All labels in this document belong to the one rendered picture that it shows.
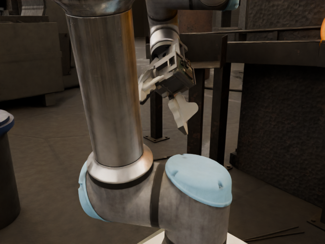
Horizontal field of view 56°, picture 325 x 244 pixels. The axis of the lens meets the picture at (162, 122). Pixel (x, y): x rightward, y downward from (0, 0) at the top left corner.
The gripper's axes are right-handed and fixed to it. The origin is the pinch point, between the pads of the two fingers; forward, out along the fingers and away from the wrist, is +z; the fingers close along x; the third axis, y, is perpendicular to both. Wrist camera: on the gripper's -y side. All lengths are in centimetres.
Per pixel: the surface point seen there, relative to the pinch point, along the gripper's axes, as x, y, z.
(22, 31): 14, -153, -181
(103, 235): 39, -62, 1
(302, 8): 53, 33, -70
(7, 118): -4, -71, -35
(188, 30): 166, -81, -274
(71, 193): 40, -87, -24
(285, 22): 56, 25, -71
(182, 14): 150, -77, -286
